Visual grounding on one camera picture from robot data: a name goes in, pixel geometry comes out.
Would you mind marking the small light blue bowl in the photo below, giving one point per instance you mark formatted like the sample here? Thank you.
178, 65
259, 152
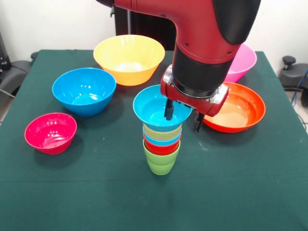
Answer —
151, 110

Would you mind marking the black chair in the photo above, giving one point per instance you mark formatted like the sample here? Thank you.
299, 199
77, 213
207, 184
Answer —
291, 77
14, 72

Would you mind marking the small crimson bowl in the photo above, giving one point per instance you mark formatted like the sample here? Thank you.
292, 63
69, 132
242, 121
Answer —
50, 134

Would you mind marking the dark green table cloth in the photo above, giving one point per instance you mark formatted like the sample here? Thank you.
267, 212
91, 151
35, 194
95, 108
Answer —
144, 211

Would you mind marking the green cup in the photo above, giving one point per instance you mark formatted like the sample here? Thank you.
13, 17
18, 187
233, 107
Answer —
160, 161

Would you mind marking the large orange bowl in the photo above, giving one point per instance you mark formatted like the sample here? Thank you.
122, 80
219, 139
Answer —
127, 53

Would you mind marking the large pink bowl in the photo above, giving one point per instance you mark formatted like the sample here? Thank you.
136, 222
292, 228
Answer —
243, 62

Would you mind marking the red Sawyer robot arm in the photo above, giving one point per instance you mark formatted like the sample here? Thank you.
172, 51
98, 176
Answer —
204, 36

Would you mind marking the blue cup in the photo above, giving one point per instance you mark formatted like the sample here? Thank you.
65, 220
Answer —
154, 142

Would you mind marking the red cup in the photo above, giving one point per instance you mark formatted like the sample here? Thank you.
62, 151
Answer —
160, 149

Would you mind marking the shallow red-orange bowl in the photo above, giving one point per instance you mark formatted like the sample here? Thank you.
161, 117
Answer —
245, 110

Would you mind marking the medium blue bowl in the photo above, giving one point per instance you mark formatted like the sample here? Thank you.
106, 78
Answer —
84, 91

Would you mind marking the yellow cup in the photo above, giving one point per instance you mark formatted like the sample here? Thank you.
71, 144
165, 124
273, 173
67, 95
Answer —
158, 133

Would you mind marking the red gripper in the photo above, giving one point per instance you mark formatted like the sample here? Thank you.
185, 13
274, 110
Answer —
190, 101

